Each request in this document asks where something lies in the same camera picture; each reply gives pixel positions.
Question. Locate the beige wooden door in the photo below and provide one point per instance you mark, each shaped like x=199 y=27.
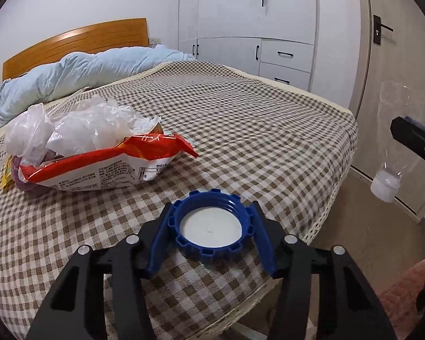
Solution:
x=393 y=60

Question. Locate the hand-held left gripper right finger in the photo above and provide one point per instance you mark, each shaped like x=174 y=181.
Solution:
x=265 y=241

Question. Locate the translucent white plastic bag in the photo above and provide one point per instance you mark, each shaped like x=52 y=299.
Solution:
x=24 y=131

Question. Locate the white wardrobe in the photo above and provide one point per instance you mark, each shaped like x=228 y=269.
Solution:
x=233 y=7

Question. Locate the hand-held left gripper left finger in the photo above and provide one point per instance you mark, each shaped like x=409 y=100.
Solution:
x=159 y=241

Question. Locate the light blue duvet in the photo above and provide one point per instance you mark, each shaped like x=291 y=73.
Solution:
x=74 y=71

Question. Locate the red snack bag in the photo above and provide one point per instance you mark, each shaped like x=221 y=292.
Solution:
x=92 y=170

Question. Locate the small clear bottle white cap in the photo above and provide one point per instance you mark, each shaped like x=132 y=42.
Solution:
x=384 y=186

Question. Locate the yellow snack packet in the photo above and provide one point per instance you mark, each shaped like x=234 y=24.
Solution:
x=6 y=177

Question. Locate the wall socket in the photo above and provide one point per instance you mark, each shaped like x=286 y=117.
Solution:
x=155 y=40

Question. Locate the purple towel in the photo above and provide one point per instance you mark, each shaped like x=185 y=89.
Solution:
x=28 y=189

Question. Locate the blue jar lid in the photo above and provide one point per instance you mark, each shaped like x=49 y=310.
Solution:
x=210 y=230

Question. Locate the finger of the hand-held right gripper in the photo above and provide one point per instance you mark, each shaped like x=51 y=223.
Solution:
x=414 y=141

